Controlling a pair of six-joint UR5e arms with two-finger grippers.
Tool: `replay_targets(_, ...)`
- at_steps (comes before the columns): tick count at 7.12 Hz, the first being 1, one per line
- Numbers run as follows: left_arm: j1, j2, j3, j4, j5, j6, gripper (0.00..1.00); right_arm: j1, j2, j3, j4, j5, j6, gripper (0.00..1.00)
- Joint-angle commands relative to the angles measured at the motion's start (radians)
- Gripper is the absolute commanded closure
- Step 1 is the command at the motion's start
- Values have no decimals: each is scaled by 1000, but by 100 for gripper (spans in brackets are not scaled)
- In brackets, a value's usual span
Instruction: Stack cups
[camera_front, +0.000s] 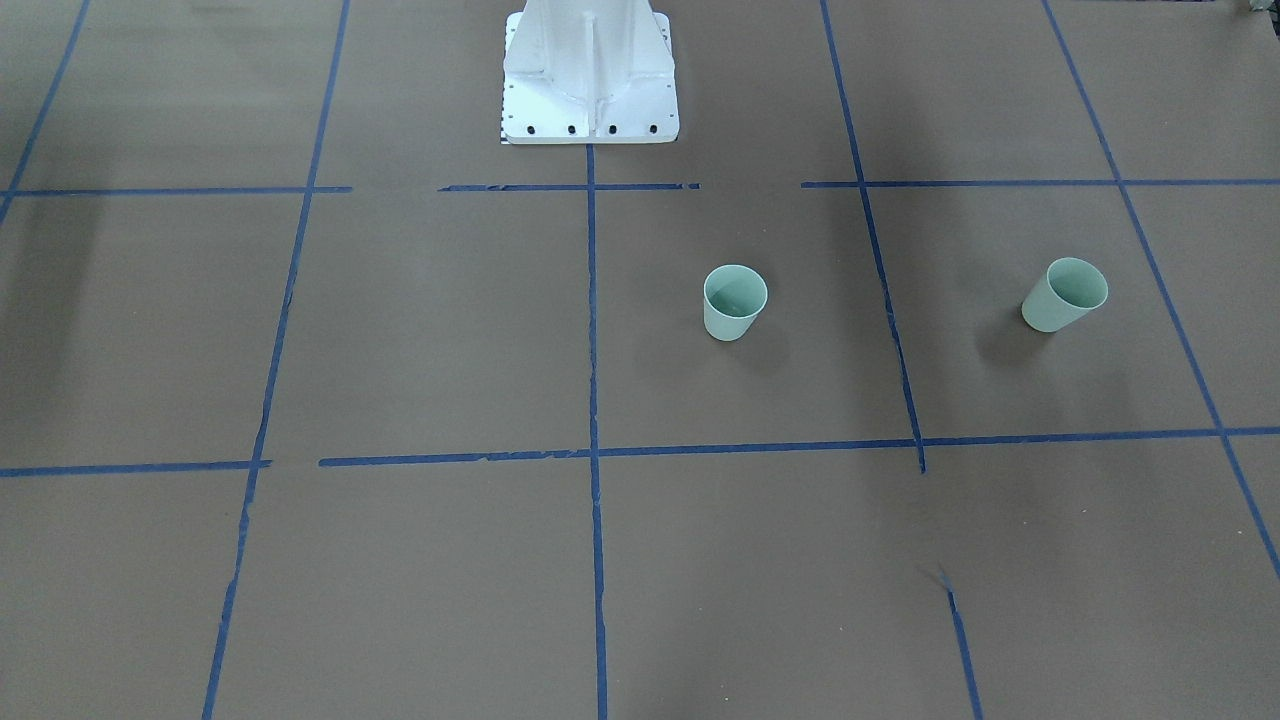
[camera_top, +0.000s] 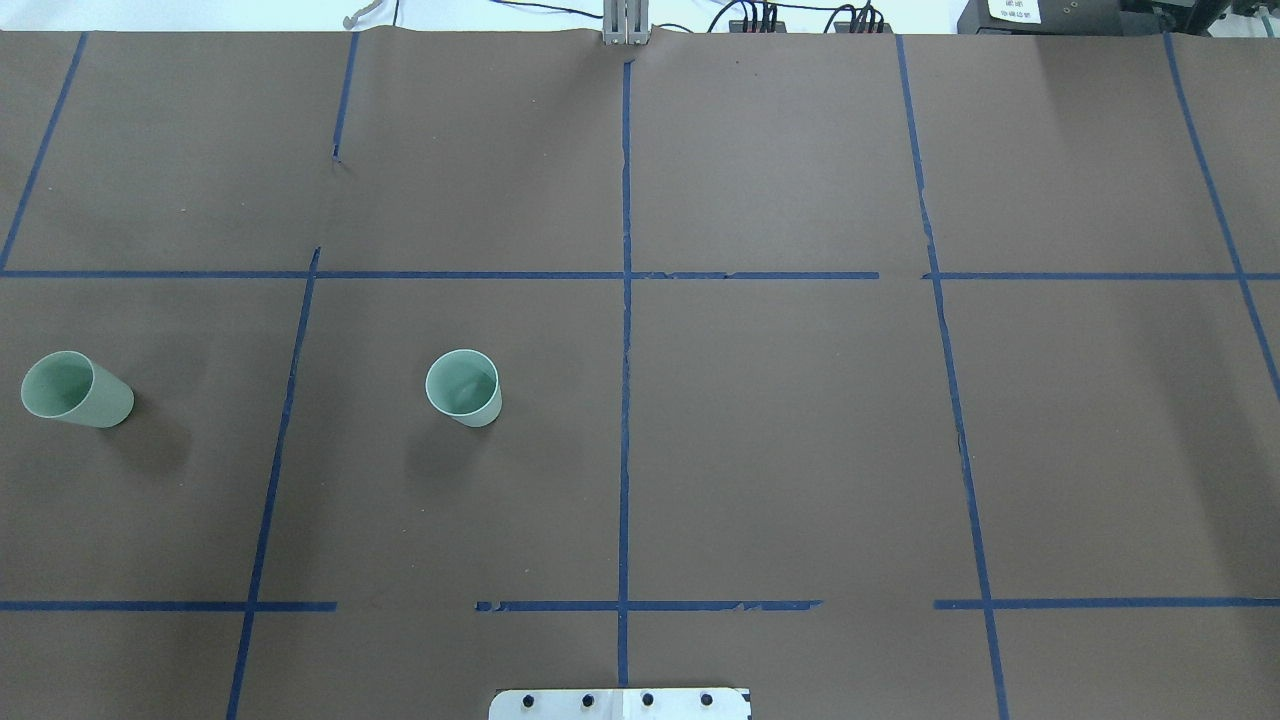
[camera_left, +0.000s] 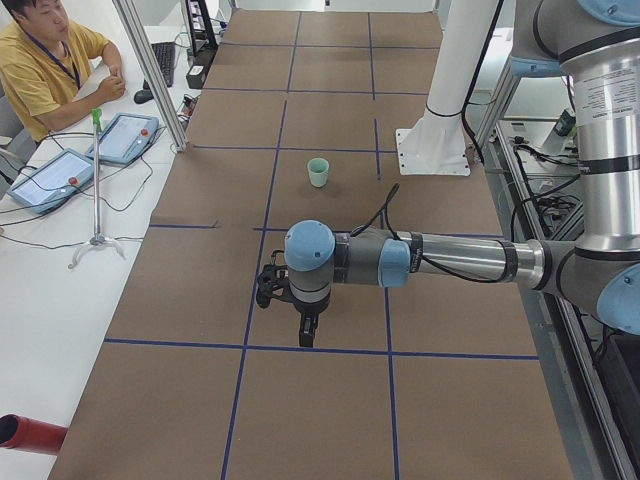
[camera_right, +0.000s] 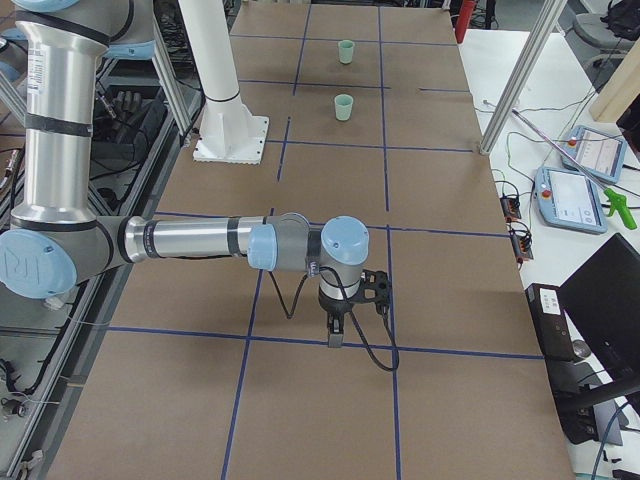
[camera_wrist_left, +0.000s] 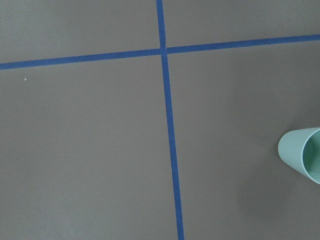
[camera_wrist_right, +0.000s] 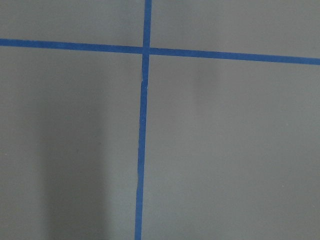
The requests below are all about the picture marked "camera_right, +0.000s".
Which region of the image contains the far blue teach pendant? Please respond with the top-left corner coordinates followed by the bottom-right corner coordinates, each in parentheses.
top-left (560, 125), bottom-right (627, 184)

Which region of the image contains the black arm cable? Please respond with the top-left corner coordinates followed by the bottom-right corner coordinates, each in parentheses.
top-left (267, 264), bottom-right (401, 372)

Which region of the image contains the near blue teach pendant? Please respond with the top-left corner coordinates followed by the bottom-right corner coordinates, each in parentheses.
top-left (534, 166), bottom-right (608, 234)

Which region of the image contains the white pedestal column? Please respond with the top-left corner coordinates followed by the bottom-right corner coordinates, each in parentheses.
top-left (179, 0), bottom-right (269, 164)

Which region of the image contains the red cylinder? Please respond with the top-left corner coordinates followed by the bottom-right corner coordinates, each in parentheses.
top-left (454, 0), bottom-right (476, 44)

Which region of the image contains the green cup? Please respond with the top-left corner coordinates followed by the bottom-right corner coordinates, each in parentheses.
top-left (334, 93), bottom-right (354, 122)
top-left (337, 39), bottom-right (355, 65)

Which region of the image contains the orange black adapter box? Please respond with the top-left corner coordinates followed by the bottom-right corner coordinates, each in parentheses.
top-left (500, 196), bottom-right (521, 223)

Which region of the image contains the blue teach pendant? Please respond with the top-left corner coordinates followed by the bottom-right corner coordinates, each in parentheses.
top-left (534, 166), bottom-right (608, 234)
top-left (560, 125), bottom-right (627, 184)

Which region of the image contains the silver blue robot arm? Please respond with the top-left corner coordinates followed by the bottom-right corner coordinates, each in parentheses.
top-left (1, 1), bottom-right (369, 348)

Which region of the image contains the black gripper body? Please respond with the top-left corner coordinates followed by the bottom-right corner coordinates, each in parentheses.
top-left (318, 292), bottom-right (354, 334)

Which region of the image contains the green handled reacher tool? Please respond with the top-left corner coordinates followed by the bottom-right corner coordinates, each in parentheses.
top-left (510, 109), bottom-right (636, 228)

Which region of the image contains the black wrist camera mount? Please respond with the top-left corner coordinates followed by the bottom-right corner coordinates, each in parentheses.
top-left (350, 269), bottom-right (392, 316)

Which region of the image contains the black mini computer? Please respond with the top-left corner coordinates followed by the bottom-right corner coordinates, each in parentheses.
top-left (525, 283), bottom-right (592, 362)

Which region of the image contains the black monitor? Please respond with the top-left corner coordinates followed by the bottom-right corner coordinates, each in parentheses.
top-left (555, 233), bottom-right (639, 444)

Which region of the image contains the aluminium frame post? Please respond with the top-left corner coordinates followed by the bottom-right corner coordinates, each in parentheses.
top-left (479, 0), bottom-right (567, 155)

